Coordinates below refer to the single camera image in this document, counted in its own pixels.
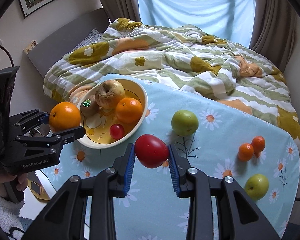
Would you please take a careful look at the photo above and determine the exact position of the light blue window cloth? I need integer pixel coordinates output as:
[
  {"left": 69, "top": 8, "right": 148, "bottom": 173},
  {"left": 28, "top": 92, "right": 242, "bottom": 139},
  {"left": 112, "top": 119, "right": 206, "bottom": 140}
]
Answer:
[{"left": 138, "top": 0, "right": 256, "bottom": 47}]

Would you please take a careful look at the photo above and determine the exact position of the small mandarin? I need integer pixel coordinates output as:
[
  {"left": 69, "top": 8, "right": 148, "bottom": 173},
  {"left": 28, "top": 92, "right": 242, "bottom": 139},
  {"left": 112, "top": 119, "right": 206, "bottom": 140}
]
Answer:
[
  {"left": 251, "top": 136, "right": 266, "bottom": 153},
  {"left": 238, "top": 143, "right": 254, "bottom": 161}
]

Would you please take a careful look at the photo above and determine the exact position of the small mandarin back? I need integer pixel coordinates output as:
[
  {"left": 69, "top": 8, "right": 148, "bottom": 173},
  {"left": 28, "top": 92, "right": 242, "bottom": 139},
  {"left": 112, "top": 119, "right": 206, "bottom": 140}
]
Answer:
[{"left": 251, "top": 136, "right": 266, "bottom": 153}]

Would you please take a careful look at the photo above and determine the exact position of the large green apple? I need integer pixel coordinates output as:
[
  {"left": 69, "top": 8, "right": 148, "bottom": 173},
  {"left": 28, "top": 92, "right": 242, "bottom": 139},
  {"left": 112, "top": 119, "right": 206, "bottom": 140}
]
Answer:
[{"left": 171, "top": 109, "right": 199, "bottom": 137}]

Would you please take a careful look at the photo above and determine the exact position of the grey bed headboard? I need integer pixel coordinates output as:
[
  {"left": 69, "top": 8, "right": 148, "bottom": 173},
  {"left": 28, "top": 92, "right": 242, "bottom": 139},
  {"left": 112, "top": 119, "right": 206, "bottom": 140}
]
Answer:
[{"left": 27, "top": 8, "right": 110, "bottom": 77}]

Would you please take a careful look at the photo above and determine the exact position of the brown kiwi with sticker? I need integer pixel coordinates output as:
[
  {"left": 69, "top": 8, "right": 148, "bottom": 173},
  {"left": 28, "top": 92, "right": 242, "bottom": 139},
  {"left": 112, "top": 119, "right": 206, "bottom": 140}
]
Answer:
[{"left": 80, "top": 95, "right": 100, "bottom": 118}]

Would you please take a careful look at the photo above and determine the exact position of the right grey curtain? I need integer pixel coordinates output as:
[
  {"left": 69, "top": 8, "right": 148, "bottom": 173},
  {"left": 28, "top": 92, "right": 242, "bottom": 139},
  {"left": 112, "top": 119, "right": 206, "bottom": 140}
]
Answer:
[{"left": 249, "top": 0, "right": 296, "bottom": 72}]

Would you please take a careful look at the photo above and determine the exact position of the small mandarin front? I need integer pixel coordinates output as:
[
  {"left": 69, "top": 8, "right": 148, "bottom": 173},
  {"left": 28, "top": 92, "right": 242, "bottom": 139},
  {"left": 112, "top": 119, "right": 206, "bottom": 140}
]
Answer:
[{"left": 238, "top": 143, "right": 254, "bottom": 161}]

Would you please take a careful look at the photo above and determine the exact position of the black cable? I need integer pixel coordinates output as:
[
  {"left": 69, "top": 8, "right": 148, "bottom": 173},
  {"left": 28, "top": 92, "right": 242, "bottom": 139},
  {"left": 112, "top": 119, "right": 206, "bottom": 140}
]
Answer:
[{"left": 0, "top": 42, "right": 15, "bottom": 68}]

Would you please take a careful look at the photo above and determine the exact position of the small red cherry tomato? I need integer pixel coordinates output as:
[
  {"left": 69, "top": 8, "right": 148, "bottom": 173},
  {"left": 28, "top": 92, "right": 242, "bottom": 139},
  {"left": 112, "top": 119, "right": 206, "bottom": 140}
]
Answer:
[{"left": 109, "top": 124, "right": 125, "bottom": 140}]

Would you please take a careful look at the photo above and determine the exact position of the large red tomato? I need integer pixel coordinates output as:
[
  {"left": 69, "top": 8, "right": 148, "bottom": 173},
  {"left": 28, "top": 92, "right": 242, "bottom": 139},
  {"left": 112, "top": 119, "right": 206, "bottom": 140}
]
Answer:
[{"left": 134, "top": 134, "right": 169, "bottom": 168}]

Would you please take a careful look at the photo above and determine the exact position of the left hand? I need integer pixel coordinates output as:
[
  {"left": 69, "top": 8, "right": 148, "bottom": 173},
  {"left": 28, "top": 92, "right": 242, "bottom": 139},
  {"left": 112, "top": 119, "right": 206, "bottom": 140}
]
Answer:
[{"left": 0, "top": 172, "right": 29, "bottom": 198}]

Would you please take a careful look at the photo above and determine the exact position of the orange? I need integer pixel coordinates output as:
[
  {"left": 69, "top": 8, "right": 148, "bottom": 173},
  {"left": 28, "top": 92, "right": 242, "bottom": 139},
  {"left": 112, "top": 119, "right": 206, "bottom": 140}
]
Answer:
[
  {"left": 49, "top": 102, "right": 81, "bottom": 133},
  {"left": 115, "top": 98, "right": 143, "bottom": 124}
]

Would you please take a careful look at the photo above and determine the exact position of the green striped floral quilt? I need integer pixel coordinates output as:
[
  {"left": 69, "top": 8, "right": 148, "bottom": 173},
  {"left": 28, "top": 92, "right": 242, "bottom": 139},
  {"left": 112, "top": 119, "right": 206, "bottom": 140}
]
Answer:
[{"left": 43, "top": 18, "right": 300, "bottom": 155}]

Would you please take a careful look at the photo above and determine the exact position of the small green apple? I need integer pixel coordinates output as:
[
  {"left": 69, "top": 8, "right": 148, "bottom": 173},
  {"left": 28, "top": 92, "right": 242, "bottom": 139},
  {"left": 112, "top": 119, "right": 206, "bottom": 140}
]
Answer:
[{"left": 244, "top": 173, "right": 269, "bottom": 201}]

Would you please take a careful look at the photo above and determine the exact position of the wrinkled brown apple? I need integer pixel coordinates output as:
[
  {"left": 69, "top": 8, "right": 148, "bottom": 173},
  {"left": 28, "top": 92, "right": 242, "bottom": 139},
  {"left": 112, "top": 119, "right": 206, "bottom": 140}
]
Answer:
[{"left": 95, "top": 80, "right": 125, "bottom": 109}]

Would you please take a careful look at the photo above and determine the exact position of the yellow duck bowl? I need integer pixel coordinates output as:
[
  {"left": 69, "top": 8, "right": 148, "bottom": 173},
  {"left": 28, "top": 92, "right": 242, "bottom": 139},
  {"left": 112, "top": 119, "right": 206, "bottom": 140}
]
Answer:
[{"left": 78, "top": 78, "right": 148, "bottom": 150}]

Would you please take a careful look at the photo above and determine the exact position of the grey patterned pillow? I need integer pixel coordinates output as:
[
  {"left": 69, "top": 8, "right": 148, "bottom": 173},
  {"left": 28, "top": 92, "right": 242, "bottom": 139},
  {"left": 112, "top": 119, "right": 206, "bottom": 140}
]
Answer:
[{"left": 73, "top": 28, "right": 103, "bottom": 50}]

